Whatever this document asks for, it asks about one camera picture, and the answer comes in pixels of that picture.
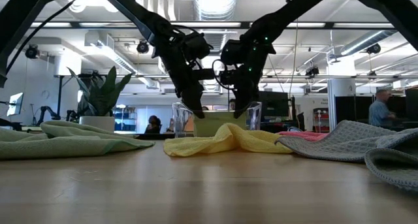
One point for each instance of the lime green microfiber towel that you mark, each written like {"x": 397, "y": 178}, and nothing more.
{"x": 212, "y": 126}

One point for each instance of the blue storage shelf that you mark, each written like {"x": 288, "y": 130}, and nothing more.
{"x": 125, "y": 119}

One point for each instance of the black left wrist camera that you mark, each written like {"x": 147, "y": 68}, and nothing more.
{"x": 197, "y": 46}

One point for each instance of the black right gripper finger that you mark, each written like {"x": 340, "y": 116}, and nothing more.
{"x": 238, "y": 106}
{"x": 251, "y": 101}

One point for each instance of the pink microfiber towel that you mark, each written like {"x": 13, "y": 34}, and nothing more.
{"x": 307, "y": 136}

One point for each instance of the person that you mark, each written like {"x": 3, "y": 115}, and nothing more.
{"x": 379, "y": 113}
{"x": 153, "y": 126}

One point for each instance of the sage green teal-edged towel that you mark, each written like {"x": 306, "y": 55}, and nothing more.
{"x": 65, "y": 145}

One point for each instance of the white building column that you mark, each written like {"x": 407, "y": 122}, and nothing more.
{"x": 341, "y": 87}

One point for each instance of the clear plastic bin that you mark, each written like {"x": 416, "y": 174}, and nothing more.
{"x": 179, "y": 119}

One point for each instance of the black computer monitor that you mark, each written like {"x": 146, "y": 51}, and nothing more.
{"x": 274, "y": 104}

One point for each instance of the grey waffle microfiber towel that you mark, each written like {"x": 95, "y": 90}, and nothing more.
{"x": 343, "y": 142}

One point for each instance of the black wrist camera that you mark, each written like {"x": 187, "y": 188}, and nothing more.
{"x": 232, "y": 52}
{"x": 197, "y": 46}

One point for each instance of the bright-screen computer monitor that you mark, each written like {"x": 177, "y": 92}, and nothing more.
{"x": 15, "y": 103}

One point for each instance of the yellow microfiber towel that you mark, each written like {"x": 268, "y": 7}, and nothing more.
{"x": 228, "y": 142}

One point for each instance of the white plant pot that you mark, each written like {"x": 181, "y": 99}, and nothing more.
{"x": 98, "y": 123}

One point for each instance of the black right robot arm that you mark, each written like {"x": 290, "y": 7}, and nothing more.
{"x": 294, "y": 8}

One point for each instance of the silver ventilation duct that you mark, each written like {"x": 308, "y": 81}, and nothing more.
{"x": 214, "y": 3}

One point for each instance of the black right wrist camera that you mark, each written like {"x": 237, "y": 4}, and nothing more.
{"x": 232, "y": 52}

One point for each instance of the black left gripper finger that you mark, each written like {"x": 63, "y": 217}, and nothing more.
{"x": 192, "y": 104}
{"x": 200, "y": 103}

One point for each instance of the black ceiling spotlight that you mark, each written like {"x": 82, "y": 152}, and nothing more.
{"x": 143, "y": 47}
{"x": 32, "y": 51}
{"x": 374, "y": 49}
{"x": 312, "y": 71}

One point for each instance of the black office partition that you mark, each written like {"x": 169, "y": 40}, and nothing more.
{"x": 352, "y": 108}

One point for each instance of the green snake plant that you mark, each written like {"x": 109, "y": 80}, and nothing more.
{"x": 104, "y": 96}

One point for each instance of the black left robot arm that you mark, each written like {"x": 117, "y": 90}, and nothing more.
{"x": 137, "y": 11}

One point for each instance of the black upright post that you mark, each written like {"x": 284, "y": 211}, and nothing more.
{"x": 60, "y": 96}

